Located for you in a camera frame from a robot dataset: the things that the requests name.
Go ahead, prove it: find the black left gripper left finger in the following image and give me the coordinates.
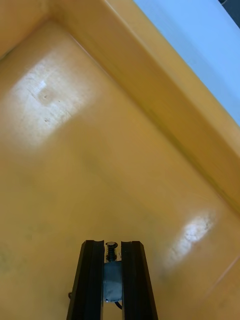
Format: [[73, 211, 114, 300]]
[[66, 239, 105, 320]]

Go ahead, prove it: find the small metal solenoid with spring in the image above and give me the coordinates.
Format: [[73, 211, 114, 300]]
[[103, 240, 124, 311]]

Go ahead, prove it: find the yellow-orange plastic bin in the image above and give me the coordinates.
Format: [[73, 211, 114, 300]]
[[0, 0, 240, 320]]

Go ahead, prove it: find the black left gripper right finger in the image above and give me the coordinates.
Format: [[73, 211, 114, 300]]
[[120, 240, 159, 320]]

